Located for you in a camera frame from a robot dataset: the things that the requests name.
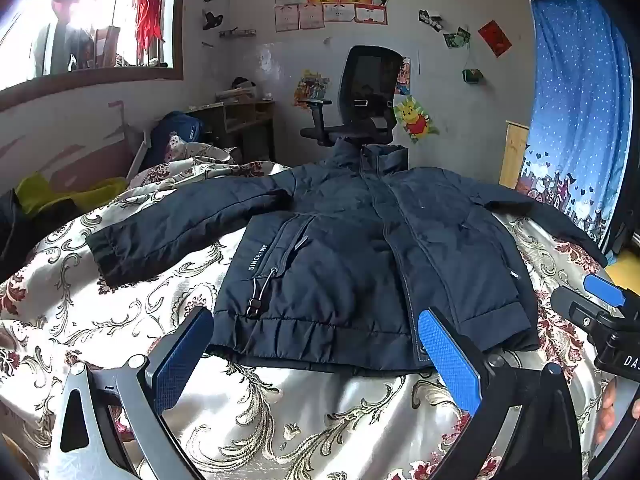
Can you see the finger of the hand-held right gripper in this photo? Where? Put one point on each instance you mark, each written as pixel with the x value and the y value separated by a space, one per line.
pixel 605 287
pixel 575 305

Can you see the window with brown frame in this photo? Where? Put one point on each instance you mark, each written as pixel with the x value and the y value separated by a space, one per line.
pixel 75 35

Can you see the white frame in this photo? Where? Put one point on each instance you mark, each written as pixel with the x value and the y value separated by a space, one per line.
pixel 137 155

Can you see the wooden board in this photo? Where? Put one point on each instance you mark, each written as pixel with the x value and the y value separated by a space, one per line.
pixel 515 152

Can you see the red cloth hanging at window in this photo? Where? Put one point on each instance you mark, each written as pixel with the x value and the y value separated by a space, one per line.
pixel 147 15

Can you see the wooden desk shelf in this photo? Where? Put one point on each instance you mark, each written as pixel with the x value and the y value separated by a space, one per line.
pixel 250 112

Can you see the navy padded jacket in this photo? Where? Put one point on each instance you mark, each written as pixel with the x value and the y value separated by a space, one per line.
pixel 340 260

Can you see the black item on desk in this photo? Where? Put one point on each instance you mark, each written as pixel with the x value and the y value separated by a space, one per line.
pixel 243 83

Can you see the green wall cards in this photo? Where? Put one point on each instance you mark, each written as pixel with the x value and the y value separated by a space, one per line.
pixel 456 37

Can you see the floral satin bedspread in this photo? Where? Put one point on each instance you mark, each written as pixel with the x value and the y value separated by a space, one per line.
pixel 150 305

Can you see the small green hanging box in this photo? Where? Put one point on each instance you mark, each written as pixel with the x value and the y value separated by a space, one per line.
pixel 472 75

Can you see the yellow object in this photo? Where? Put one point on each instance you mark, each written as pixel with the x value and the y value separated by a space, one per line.
pixel 625 267

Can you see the blue printed curtain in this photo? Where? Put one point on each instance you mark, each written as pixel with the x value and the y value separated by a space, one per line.
pixel 575 110

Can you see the yellow-green cloth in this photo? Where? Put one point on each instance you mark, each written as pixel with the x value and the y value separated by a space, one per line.
pixel 45 190

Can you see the person's right hand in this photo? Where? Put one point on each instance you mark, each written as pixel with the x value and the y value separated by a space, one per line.
pixel 607 410

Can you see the yellow bear poster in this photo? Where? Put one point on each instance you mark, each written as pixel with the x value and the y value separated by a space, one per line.
pixel 415 117

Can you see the small wall shelf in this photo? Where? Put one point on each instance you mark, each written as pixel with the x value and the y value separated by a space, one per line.
pixel 237 33

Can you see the black and white photos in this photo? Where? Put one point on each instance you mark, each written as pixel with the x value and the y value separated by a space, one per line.
pixel 430 20

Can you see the black office chair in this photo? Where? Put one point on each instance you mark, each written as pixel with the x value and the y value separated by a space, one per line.
pixel 370 80

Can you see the red envelope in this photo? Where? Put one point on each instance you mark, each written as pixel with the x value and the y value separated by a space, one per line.
pixel 495 38

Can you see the dark cloth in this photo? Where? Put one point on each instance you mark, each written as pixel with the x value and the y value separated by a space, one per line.
pixel 20 235

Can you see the group of wall certificates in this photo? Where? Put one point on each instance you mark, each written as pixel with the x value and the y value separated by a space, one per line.
pixel 320 12

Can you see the blue backpack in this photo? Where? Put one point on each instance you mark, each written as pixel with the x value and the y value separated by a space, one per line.
pixel 175 132

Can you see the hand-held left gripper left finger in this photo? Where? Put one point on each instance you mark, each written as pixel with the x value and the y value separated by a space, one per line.
pixel 185 355

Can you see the colourful cartoon poster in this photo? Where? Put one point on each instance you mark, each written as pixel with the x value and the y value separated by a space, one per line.
pixel 311 87

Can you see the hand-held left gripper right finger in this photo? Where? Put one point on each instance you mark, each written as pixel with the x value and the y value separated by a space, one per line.
pixel 450 365

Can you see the anime figure poster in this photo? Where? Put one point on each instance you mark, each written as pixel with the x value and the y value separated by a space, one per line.
pixel 404 77

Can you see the stack of papers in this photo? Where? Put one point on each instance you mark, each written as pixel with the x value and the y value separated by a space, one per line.
pixel 235 95

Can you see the black hat wall decoration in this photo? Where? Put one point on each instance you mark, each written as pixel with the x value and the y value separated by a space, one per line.
pixel 212 21

